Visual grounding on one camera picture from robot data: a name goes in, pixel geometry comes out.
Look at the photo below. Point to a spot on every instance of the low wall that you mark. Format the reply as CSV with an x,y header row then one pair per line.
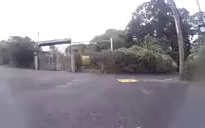
x,y
96,61

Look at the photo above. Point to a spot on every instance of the gate shelter with flat roof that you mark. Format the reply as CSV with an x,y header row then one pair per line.
x,y
53,42

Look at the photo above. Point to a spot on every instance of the large dark tree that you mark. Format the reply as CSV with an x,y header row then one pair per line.
x,y
153,23

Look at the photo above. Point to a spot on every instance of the dark trees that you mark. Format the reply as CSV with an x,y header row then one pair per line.
x,y
15,50

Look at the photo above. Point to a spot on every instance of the pale pole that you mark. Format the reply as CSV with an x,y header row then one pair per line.
x,y
111,43

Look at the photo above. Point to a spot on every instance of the green bush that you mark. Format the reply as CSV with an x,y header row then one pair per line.
x,y
140,56

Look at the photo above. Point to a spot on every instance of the grey asphalt road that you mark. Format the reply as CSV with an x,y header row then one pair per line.
x,y
90,103

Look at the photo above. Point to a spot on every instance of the roadside bush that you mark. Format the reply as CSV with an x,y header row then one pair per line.
x,y
201,63

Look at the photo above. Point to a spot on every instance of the leaning wooden utility pole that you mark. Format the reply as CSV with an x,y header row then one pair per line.
x,y
178,36

